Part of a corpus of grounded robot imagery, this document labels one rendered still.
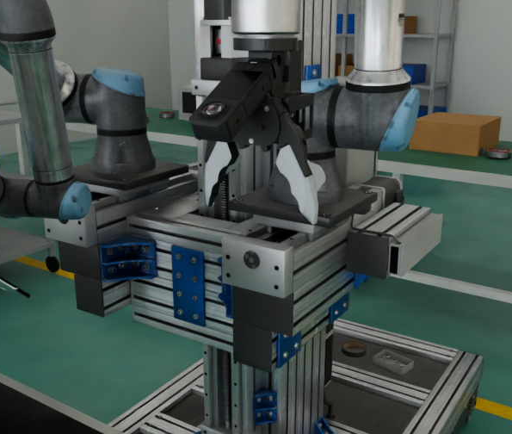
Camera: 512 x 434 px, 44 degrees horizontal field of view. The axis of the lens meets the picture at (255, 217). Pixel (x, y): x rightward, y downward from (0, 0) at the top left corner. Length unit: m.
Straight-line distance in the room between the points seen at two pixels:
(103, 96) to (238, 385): 0.76
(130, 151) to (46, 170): 0.30
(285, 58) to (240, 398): 1.07
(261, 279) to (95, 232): 0.45
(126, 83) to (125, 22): 7.20
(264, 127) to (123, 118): 0.82
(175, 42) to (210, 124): 8.59
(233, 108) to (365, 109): 0.54
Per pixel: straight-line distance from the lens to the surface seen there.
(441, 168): 2.98
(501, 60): 7.14
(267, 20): 0.68
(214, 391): 1.69
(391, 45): 1.14
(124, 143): 1.49
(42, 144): 1.23
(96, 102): 1.50
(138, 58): 8.82
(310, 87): 1.18
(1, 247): 3.79
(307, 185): 0.69
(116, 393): 2.60
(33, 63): 1.19
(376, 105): 1.14
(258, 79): 0.67
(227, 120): 0.62
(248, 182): 1.42
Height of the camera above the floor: 1.36
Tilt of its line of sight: 17 degrees down
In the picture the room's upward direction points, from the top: straight up
